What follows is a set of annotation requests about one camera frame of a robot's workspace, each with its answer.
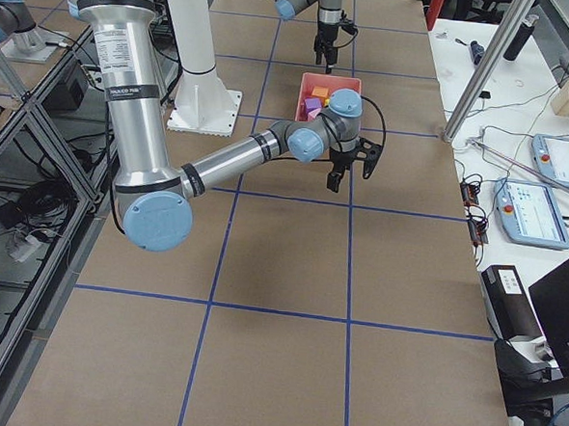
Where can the pink foam block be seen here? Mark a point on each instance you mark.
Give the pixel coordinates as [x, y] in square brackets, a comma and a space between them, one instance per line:
[313, 114]

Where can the black monitor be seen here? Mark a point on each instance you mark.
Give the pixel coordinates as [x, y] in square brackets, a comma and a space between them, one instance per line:
[550, 298]

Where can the white camera pillar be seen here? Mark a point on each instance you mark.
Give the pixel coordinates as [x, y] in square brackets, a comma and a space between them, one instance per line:
[202, 103]

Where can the orange foam block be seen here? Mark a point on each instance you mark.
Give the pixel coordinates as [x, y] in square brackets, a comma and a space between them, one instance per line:
[320, 92]

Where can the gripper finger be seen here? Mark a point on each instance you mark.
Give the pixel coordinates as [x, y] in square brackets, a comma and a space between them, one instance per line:
[331, 58]
[334, 179]
[319, 55]

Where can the pink plastic bin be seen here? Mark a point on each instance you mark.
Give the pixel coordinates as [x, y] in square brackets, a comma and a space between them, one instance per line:
[345, 95]

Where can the aluminium frame post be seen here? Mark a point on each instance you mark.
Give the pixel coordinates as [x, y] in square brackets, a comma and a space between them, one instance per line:
[498, 44]

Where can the black box with label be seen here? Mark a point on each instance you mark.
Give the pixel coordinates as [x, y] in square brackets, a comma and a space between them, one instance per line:
[508, 305]

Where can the far teach pendant tablet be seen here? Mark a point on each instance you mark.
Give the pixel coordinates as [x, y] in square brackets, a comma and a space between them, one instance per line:
[551, 154]

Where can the purple foam block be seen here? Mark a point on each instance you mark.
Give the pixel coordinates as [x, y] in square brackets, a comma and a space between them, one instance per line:
[312, 104]

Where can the black water bottle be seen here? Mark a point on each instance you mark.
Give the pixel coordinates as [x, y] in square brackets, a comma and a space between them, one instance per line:
[523, 34]

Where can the teach pendant tablet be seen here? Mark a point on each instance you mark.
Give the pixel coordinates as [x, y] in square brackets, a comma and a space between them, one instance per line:
[551, 154]
[529, 214]

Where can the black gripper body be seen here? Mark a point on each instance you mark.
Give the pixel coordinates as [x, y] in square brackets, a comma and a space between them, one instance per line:
[325, 35]
[341, 158]

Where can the near teach pendant tablet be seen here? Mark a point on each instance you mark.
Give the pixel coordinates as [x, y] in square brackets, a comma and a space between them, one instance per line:
[529, 214]

